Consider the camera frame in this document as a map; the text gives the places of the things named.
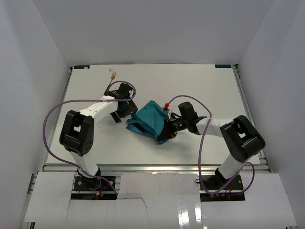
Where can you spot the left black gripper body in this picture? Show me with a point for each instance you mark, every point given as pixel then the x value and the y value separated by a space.
pixel 123 110

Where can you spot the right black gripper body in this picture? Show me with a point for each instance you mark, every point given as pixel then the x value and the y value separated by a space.
pixel 169 129

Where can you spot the teal cloth napkin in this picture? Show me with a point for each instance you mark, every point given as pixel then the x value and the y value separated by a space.
pixel 148 121

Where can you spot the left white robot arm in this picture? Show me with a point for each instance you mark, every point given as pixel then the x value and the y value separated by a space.
pixel 77 134

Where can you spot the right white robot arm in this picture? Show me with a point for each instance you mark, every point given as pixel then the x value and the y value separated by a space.
pixel 242 139

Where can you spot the left blue table label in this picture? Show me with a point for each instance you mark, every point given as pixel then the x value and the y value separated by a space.
pixel 81 67

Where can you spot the blue table label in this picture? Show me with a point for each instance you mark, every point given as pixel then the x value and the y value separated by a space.
pixel 223 66
pixel 81 67

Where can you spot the right blue table label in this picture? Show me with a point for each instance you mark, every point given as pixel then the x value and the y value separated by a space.
pixel 223 66

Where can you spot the white cardboard front cover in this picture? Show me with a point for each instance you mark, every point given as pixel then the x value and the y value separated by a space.
pixel 158 201

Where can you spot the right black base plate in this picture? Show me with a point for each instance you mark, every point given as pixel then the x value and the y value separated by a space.
pixel 211 182

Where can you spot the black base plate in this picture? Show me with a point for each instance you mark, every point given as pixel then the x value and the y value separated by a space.
pixel 211 182
pixel 84 185

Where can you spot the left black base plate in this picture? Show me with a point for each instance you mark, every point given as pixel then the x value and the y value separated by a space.
pixel 84 185

